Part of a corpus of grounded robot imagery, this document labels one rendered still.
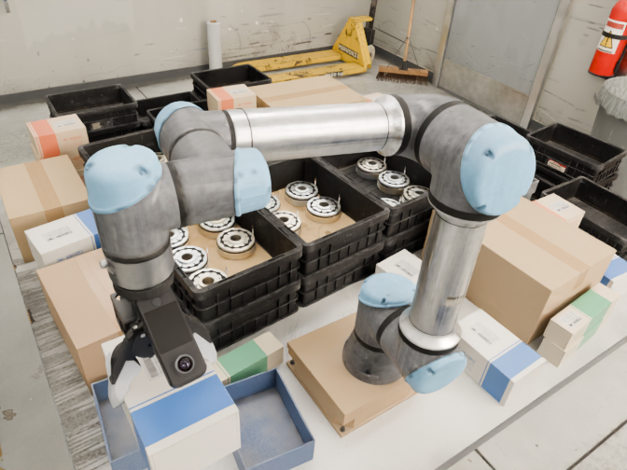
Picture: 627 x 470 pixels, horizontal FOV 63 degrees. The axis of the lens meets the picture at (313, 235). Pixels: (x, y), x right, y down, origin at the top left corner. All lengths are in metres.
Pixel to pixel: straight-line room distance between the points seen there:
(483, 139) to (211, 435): 0.53
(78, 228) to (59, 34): 3.13
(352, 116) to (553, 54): 3.61
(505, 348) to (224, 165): 0.94
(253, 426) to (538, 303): 0.76
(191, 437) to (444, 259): 0.46
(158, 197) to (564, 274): 1.11
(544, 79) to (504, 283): 3.04
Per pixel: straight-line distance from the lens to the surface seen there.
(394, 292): 1.06
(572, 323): 1.44
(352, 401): 1.16
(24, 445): 2.18
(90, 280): 1.35
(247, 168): 0.58
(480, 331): 1.36
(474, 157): 0.73
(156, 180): 0.55
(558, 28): 4.26
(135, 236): 0.57
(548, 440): 2.26
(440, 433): 1.26
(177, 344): 0.64
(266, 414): 1.23
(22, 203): 1.69
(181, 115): 0.70
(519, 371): 1.31
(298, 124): 0.73
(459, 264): 0.86
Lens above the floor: 1.73
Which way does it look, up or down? 37 degrees down
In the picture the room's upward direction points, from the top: 4 degrees clockwise
